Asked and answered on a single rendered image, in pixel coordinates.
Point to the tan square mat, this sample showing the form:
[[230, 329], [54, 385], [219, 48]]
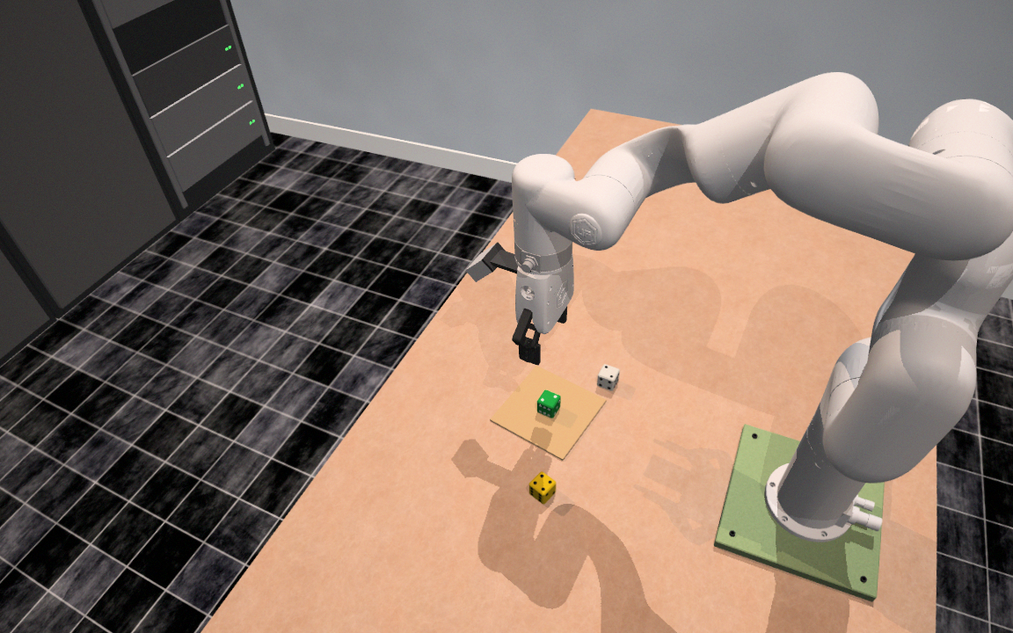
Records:
[[518, 414]]

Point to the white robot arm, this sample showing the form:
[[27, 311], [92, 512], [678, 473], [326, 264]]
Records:
[[824, 160]]

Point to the yellow die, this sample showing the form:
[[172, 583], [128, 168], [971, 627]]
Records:
[[542, 487]]

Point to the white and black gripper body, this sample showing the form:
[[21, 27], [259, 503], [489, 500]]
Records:
[[546, 294]]

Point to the green die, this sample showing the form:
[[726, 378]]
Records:
[[548, 403]]

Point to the white die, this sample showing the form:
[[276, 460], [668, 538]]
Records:
[[608, 377]]

